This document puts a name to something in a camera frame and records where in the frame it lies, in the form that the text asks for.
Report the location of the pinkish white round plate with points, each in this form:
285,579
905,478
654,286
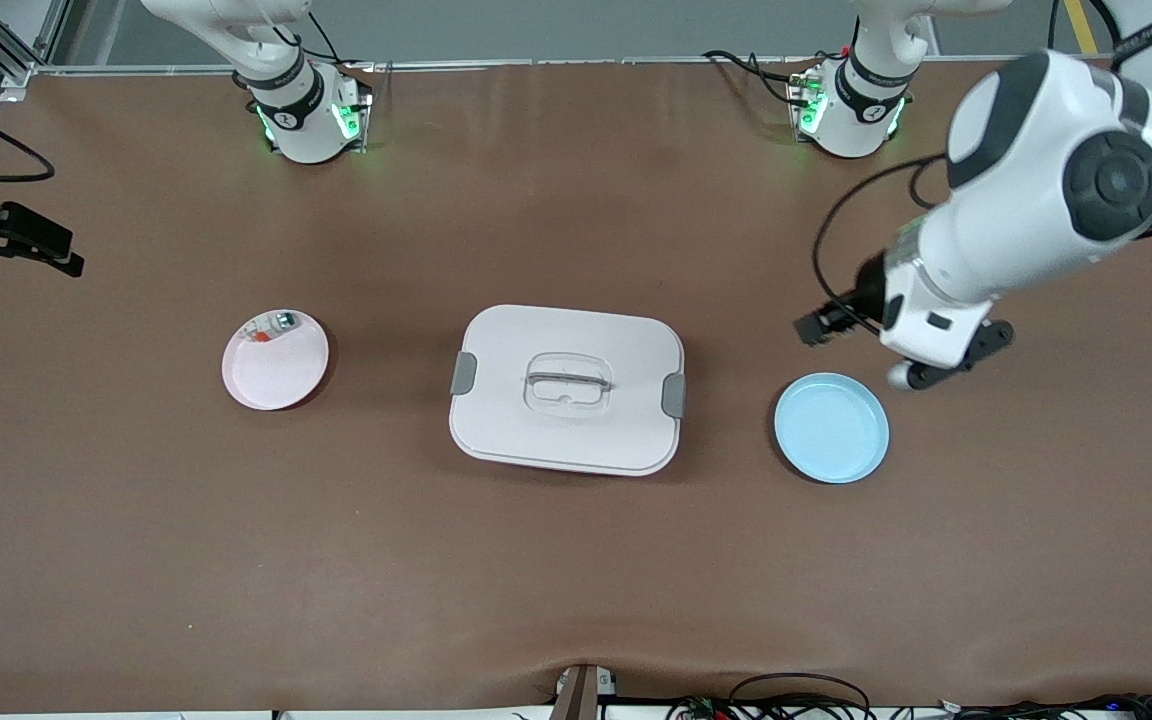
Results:
276,375

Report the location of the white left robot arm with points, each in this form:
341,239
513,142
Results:
1036,180

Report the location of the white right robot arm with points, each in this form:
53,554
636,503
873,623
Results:
296,120

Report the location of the grey camera stand bracket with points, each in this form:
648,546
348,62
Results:
581,695

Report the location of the light blue round plate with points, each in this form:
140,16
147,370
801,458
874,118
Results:
831,430

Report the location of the silver table edge rail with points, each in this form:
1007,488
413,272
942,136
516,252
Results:
586,63

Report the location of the aluminium frame post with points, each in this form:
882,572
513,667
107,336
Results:
11,50

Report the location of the black left camera bracket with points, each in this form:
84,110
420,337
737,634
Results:
976,345

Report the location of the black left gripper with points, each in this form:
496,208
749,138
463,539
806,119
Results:
868,289

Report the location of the white lidded storage box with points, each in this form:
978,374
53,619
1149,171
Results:
576,430

